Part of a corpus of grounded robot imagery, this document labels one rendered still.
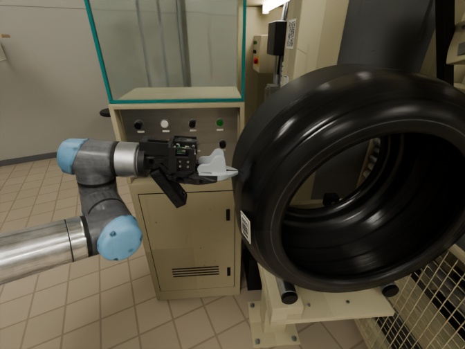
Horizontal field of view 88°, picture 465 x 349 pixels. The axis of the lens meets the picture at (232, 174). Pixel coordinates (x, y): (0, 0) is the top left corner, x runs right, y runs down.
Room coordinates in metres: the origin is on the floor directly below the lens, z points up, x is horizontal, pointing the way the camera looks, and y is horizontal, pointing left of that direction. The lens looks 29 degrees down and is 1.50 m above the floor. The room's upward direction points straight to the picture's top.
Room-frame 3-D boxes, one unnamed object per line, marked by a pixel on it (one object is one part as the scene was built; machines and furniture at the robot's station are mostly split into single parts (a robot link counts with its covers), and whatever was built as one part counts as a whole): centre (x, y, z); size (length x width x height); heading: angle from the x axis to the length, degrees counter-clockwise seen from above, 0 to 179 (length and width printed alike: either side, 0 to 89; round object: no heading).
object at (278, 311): (0.57, -0.14, 0.83); 0.36 x 0.09 x 0.06; 4
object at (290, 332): (0.83, -0.24, 0.01); 0.27 x 0.27 x 0.02; 4
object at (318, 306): (0.58, -0.28, 0.80); 0.37 x 0.36 x 0.02; 94
